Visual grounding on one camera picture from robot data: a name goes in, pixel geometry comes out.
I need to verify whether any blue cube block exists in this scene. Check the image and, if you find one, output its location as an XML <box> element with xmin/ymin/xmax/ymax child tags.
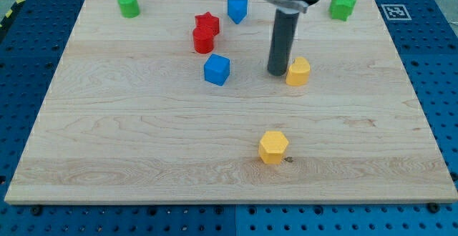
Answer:
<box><xmin>203</xmin><ymin>54</ymin><xmax>230</xmax><ymax>86</ymax></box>

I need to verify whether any wooden board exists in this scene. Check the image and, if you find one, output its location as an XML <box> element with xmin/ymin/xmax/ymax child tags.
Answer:
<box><xmin>5</xmin><ymin>0</ymin><xmax>457</xmax><ymax>205</ymax></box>

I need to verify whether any yellow hexagon block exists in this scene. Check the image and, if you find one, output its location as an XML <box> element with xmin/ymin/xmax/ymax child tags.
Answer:
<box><xmin>258</xmin><ymin>131</ymin><xmax>289</xmax><ymax>164</ymax></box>

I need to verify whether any red cylinder block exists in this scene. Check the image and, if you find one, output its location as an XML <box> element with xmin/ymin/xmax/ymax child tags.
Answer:
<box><xmin>193</xmin><ymin>26</ymin><xmax>214</xmax><ymax>54</ymax></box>

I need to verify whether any yellow heart block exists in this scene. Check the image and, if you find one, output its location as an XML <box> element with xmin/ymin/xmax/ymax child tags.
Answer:
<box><xmin>286</xmin><ymin>56</ymin><xmax>311</xmax><ymax>87</ymax></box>

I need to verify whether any red star block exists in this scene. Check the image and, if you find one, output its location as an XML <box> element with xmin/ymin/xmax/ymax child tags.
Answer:
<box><xmin>195</xmin><ymin>11</ymin><xmax>220</xmax><ymax>35</ymax></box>

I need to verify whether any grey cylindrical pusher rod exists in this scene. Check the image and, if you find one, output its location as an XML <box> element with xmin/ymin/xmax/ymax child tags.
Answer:
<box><xmin>267</xmin><ymin>9</ymin><xmax>299</xmax><ymax>76</ymax></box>

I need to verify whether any blue pentagon block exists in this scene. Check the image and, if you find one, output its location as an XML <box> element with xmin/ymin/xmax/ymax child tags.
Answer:
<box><xmin>227</xmin><ymin>0</ymin><xmax>248</xmax><ymax>24</ymax></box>

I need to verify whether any green cylinder block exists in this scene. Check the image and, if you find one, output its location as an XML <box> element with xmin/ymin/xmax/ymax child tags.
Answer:
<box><xmin>117</xmin><ymin>0</ymin><xmax>140</xmax><ymax>18</ymax></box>

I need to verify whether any green star block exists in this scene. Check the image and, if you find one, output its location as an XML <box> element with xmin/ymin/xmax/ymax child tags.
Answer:
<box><xmin>328</xmin><ymin>0</ymin><xmax>357</xmax><ymax>21</ymax></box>

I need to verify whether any white fiducial marker tag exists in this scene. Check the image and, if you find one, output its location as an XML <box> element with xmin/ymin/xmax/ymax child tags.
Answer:
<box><xmin>381</xmin><ymin>4</ymin><xmax>411</xmax><ymax>21</ymax></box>

